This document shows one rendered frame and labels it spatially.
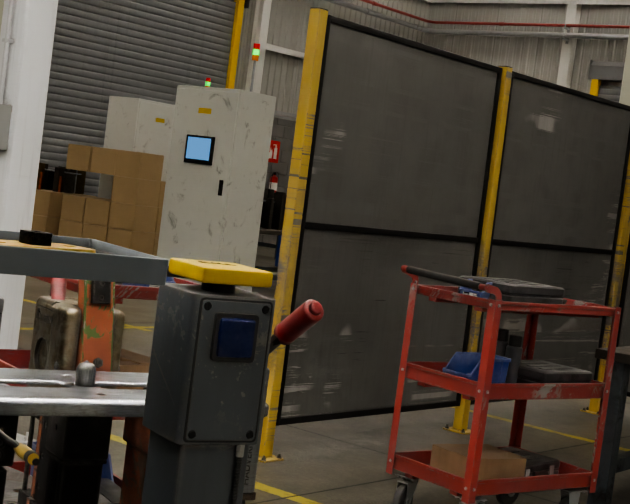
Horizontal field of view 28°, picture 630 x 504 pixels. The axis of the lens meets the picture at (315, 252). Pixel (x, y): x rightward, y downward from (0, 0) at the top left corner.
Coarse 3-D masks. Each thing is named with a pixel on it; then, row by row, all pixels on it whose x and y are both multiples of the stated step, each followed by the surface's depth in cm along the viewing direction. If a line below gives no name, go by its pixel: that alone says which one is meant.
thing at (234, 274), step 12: (180, 264) 94; (192, 264) 93; (204, 264) 94; (216, 264) 95; (228, 264) 96; (240, 264) 98; (192, 276) 93; (204, 276) 91; (216, 276) 92; (228, 276) 92; (240, 276) 93; (252, 276) 93; (264, 276) 94; (204, 288) 95; (216, 288) 94; (228, 288) 94
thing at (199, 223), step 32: (192, 96) 1161; (224, 96) 1137; (256, 96) 1144; (192, 128) 1160; (224, 128) 1135; (256, 128) 1149; (192, 160) 1155; (224, 160) 1134; (256, 160) 1155; (192, 192) 1156; (224, 192) 1132; (256, 192) 1161; (192, 224) 1155; (224, 224) 1133; (256, 224) 1168; (160, 256) 1179; (192, 256) 1154; (224, 256) 1138
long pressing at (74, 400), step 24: (48, 384) 126; (96, 384) 128; (120, 384) 130; (144, 384) 132; (0, 408) 113; (24, 408) 114; (48, 408) 115; (72, 408) 116; (96, 408) 117; (120, 408) 119
